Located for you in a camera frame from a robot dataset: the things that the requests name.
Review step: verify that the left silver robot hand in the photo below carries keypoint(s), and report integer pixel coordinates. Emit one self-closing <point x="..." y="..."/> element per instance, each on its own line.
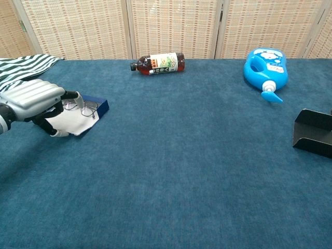
<point x="31" y="96"/>

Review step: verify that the blue folding glasses case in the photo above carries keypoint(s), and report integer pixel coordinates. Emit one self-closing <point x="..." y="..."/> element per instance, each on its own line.
<point x="77" y="124"/>

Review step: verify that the black wire-frame eyeglasses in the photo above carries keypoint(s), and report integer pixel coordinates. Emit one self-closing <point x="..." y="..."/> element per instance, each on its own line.
<point x="88" y="110"/>

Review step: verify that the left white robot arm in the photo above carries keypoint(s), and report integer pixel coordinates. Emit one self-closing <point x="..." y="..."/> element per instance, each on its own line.
<point x="3" y="122"/>

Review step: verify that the green white striped cloth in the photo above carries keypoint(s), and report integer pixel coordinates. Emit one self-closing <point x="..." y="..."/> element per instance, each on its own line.
<point x="26" y="64"/>

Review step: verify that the bamboo folding screen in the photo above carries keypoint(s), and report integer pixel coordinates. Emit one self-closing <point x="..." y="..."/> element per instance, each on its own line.
<point x="77" y="26"/>

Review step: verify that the brown tea bottle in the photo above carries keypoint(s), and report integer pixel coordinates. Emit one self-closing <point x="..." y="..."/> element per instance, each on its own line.
<point x="160" y="63"/>

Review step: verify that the blue table cloth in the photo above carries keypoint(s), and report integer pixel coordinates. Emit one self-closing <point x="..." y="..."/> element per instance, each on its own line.
<point x="207" y="155"/>

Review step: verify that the blue whale pump bottle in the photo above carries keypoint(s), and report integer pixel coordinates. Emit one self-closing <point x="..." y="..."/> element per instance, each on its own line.
<point x="275" y="75"/>

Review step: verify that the black unfolded cardboard box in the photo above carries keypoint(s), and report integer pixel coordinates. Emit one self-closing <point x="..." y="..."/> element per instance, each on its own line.
<point x="316" y="129"/>

